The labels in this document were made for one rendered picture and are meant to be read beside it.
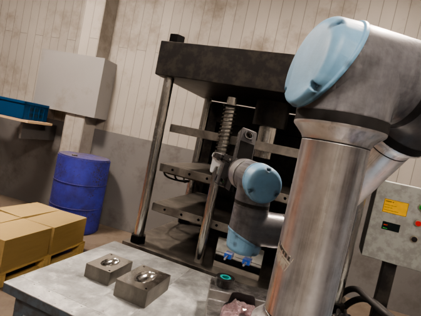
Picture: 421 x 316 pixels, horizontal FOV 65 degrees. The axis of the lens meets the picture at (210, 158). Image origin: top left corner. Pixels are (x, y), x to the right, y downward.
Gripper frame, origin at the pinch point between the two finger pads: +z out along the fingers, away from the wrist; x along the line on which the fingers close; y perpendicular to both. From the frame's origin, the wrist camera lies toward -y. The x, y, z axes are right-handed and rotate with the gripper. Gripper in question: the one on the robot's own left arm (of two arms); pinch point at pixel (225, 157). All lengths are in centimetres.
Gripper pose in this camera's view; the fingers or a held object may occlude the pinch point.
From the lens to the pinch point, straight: 98.6
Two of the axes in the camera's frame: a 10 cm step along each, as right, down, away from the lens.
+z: -1.9, -1.0, 9.8
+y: -3.3, 9.4, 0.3
